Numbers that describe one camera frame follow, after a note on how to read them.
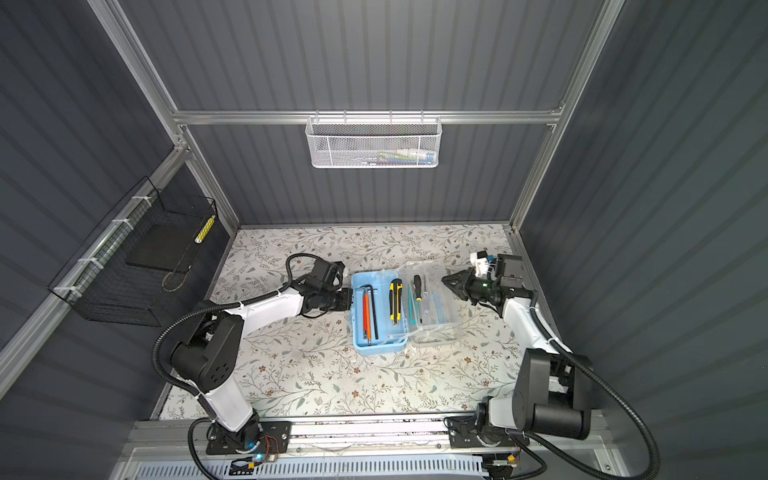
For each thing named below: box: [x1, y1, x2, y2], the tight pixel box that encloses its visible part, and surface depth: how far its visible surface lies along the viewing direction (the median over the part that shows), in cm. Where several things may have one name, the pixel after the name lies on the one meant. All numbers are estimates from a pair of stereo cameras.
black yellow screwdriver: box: [413, 274, 423, 324], surface depth 90 cm
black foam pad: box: [126, 220, 196, 272], surface depth 77 cm
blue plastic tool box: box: [351, 269, 408, 356], surface depth 94 cm
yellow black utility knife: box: [389, 278, 403, 327], surface depth 91 cm
